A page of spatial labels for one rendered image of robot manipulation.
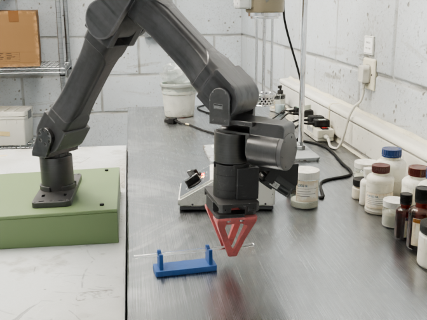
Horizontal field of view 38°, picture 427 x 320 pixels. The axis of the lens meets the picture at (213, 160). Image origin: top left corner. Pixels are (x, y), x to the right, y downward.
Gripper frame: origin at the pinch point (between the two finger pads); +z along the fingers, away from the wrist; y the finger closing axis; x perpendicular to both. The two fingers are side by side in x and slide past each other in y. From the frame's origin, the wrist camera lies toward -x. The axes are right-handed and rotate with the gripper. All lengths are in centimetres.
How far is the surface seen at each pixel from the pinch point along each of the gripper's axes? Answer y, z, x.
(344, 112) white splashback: 75, -8, -56
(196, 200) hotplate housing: 27.2, 0.8, -0.5
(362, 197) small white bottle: 21.9, 0.5, -35.2
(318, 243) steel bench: 4.8, 2.7, -17.9
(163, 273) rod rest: -1.9, 2.8, 11.2
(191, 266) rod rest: -1.2, 2.2, 6.6
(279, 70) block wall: 173, -10, -71
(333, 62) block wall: 98, -20, -63
